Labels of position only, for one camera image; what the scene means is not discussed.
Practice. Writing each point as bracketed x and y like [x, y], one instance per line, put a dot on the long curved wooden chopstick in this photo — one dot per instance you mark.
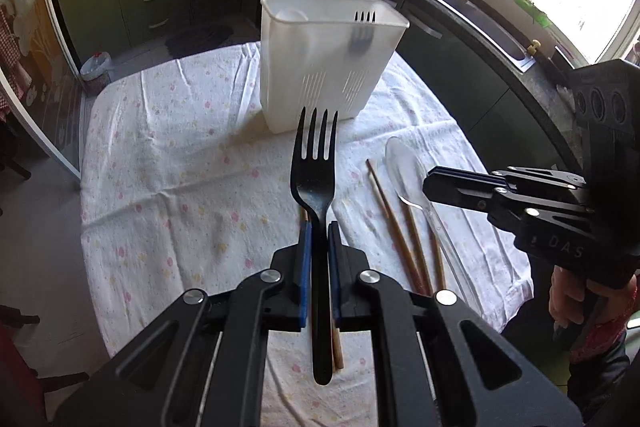
[418, 248]

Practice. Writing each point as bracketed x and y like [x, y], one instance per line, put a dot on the clear plastic spoon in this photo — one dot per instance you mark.
[407, 174]

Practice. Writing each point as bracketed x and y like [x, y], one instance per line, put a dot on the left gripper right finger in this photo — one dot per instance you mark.
[346, 263]

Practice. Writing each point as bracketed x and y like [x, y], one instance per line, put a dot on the small white trash bin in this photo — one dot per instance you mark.
[96, 72]

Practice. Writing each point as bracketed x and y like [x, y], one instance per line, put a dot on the white plastic utensil holder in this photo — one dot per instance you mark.
[304, 60]

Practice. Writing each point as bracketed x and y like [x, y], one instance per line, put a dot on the person's right hand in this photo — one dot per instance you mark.
[567, 298]

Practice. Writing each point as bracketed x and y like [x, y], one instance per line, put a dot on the red-tipped ridged wooden chopstick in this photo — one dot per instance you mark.
[399, 238]

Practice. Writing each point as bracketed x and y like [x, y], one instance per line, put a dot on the light wooden chopstick right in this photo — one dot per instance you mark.
[439, 264]

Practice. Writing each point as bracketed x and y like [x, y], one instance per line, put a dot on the black plastic fork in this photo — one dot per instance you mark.
[362, 33]
[313, 187]

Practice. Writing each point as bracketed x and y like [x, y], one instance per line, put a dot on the dark green kitchen cabinets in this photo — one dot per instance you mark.
[501, 98]

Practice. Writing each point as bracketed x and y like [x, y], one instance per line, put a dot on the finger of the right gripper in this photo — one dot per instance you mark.
[460, 196]
[465, 176]

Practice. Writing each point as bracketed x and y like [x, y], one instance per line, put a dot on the floral white tablecloth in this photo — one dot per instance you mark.
[183, 185]

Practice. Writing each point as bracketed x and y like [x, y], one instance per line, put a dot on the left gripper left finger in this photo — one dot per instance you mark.
[289, 305]

